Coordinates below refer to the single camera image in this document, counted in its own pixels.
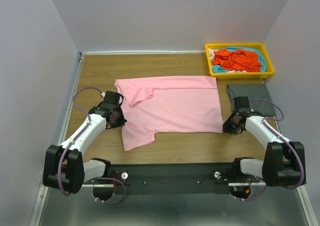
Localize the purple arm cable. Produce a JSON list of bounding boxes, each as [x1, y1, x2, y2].
[[57, 86, 127, 205], [233, 98, 306, 202]]

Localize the yellow plastic bin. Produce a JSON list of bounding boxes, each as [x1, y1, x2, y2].
[[205, 42, 275, 79]]

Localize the white cloth in bin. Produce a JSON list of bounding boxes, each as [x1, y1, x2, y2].
[[208, 48, 217, 64]]

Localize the folded dark grey t-shirt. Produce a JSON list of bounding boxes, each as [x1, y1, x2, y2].
[[226, 84, 276, 117]]

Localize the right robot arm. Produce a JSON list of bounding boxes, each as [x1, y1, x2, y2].
[[222, 96, 306, 189]]

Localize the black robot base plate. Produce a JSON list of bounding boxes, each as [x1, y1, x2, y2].
[[82, 162, 261, 202]]

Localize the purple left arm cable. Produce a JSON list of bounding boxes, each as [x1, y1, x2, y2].
[[57, 86, 127, 205]]

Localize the pink t-shirt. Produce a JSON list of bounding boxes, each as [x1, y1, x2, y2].
[[114, 75, 224, 151]]

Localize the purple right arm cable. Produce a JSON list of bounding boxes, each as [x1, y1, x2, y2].
[[233, 98, 306, 202]]

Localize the orange t-shirt in bin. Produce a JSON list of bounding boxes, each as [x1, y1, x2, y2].
[[212, 48, 263, 73]]

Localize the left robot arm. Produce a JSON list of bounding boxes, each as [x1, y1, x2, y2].
[[42, 91, 126, 196]]

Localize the blue t-shirt in bin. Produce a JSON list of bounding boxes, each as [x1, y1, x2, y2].
[[211, 46, 269, 74]]

